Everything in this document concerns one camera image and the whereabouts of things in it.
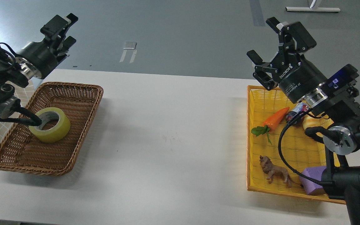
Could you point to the brown wicker basket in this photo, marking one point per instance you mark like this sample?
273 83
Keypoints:
21 151

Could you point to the purple foam block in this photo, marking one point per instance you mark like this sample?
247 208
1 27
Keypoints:
310 187

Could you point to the brown toy lion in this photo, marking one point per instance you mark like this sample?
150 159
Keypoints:
272 170

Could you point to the yellow plastic basket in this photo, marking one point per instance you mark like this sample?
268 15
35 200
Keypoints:
299 150

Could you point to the small soda can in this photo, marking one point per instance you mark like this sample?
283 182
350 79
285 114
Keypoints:
300 107

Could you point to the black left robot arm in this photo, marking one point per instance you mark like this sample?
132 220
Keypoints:
18 71

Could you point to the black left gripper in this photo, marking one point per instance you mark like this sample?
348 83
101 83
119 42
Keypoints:
40 55

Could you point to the orange toy carrot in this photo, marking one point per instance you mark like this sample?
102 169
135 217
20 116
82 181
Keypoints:
270 124

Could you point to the toy croissant bread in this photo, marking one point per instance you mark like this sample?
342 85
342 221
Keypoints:
314 122

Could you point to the yellow tape roll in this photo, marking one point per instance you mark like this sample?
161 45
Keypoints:
55 133

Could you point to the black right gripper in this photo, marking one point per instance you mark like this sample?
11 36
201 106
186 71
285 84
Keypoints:
289 69

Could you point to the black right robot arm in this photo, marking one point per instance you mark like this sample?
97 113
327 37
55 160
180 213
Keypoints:
335 98

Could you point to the white stand base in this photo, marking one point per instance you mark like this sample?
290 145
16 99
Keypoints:
313 6

